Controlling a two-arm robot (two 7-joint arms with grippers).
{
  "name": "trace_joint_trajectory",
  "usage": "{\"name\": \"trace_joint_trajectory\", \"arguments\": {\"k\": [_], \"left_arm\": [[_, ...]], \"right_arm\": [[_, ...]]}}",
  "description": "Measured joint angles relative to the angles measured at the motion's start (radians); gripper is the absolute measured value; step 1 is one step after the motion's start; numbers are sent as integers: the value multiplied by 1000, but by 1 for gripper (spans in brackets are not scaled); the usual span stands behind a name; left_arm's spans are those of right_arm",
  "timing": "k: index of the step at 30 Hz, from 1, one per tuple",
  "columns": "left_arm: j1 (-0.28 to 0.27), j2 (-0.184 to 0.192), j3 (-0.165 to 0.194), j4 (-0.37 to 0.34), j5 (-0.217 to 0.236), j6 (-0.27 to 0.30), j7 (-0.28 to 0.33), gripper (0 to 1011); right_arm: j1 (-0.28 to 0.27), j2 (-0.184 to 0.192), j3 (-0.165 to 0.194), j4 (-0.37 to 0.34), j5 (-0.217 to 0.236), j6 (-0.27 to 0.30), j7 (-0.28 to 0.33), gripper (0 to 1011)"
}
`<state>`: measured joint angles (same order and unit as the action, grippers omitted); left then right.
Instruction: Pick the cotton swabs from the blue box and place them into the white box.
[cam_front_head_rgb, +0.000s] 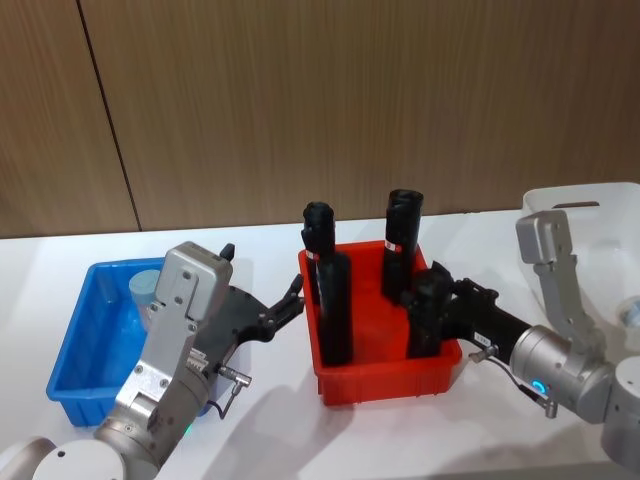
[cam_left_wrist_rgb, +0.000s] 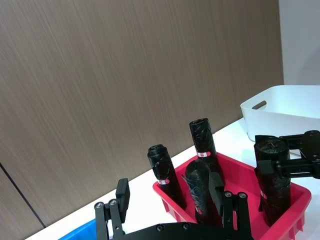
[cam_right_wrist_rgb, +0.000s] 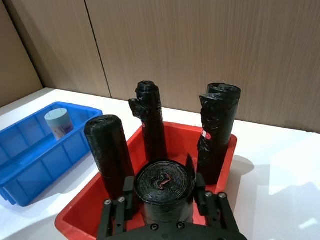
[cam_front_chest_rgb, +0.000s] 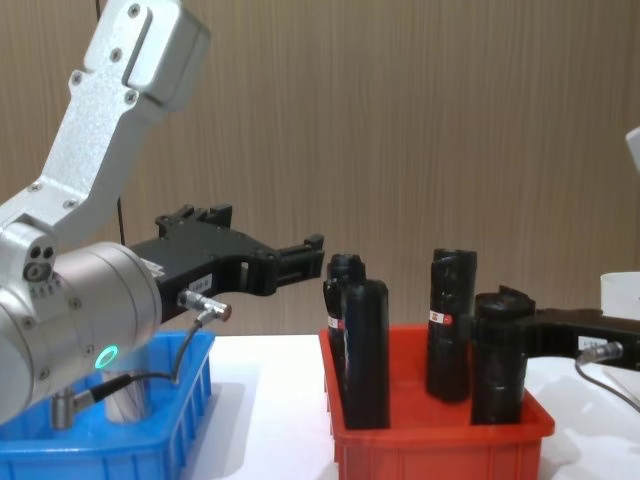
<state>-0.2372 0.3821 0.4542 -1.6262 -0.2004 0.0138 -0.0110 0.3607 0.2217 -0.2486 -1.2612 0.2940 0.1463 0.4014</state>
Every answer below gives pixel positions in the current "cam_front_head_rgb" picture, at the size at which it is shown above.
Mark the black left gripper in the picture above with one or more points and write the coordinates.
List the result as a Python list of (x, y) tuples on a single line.
[(235, 320)]

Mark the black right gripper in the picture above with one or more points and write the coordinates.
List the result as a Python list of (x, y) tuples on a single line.
[(487, 320)]

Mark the short black cylinder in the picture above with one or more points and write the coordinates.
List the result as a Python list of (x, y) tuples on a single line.
[(425, 340)]

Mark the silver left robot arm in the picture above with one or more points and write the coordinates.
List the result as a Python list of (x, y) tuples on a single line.
[(165, 320)]

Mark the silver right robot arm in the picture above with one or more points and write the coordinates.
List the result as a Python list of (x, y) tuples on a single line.
[(555, 360)]

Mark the wide black labelled cylinder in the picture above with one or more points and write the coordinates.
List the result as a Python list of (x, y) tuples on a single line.
[(402, 240)]

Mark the slim black labelled cylinder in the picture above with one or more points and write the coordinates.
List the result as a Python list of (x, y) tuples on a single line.
[(318, 230)]

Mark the thick plain black cylinder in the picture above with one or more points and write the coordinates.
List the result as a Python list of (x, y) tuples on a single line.
[(337, 315)]

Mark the red plastic bin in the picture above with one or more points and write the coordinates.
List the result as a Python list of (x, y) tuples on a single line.
[(380, 380)]

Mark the pale blue capped bottle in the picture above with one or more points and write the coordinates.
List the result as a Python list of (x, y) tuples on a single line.
[(142, 290)]

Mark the blue plastic bin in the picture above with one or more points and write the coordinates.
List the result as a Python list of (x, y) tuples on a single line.
[(90, 340)]

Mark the white plastic bin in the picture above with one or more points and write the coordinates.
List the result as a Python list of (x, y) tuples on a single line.
[(615, 225)]

